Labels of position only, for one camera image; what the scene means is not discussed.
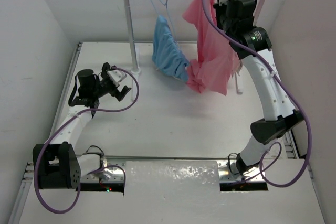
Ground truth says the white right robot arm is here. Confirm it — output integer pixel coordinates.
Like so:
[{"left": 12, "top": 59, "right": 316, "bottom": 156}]
[{"left": 214, "top": 0, "right": 303, "bottom": 174}]

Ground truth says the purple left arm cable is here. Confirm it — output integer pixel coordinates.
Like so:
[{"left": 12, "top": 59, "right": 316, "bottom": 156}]
[{"left": 33, "top": 67, "right": 140, "bottom": 215}]

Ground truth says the metal base plate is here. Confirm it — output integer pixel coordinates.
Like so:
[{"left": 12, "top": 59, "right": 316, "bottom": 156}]
[
  {"left": 78, "top": 154, "right": 126, "bottom": 183},
  {"left": 217, "top": 159, "right": 264, "bottom": 183}
]

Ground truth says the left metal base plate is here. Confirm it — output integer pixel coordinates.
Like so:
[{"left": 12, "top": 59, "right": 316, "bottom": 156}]
[{"left": 78, "top": 154, "right": 126, "bottom": 183}]

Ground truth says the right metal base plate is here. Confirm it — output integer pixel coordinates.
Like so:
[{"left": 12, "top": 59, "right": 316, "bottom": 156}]
[{"left": 217, "top": 159, "right": 264, "bottom": 183}]

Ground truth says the blue t shirt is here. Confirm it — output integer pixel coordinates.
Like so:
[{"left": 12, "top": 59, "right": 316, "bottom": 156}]
[{"left": 152, "top": 15, "right": 190, "bottom": 82}]

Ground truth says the pink t shirt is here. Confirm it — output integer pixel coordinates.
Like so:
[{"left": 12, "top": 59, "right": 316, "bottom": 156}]
[{"left": 182, "top": 0, "right": 240, "bottom": 95}]

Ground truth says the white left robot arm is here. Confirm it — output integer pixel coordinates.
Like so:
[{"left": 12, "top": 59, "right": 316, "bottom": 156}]
[{"left": 33, "top": 62, "right": 131, "bottom": 189}]

